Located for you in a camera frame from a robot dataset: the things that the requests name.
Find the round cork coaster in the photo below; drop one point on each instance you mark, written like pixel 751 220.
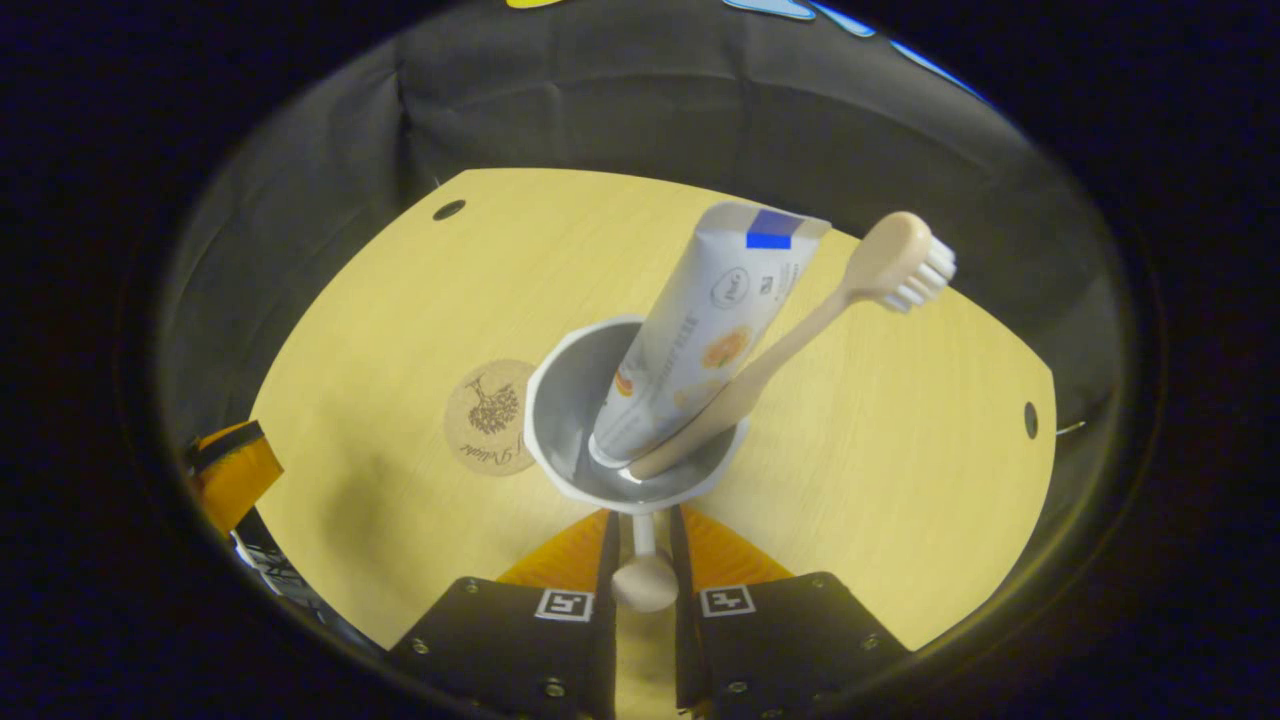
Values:
pixel 485 415

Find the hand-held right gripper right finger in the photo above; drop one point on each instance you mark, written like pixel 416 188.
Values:
pixel 682 570

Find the light wooden desktop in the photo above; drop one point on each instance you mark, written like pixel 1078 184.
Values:
pixel 900 450

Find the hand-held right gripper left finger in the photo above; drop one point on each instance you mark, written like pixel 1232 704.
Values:
pixel 607 560

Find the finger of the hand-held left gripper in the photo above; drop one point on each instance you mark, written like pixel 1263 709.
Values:
pixel 235 478

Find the white toothpaste tube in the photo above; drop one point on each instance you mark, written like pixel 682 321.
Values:
pixel 690 330

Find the beige toothbrush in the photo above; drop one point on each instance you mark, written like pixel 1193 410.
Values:
pixel 790 345

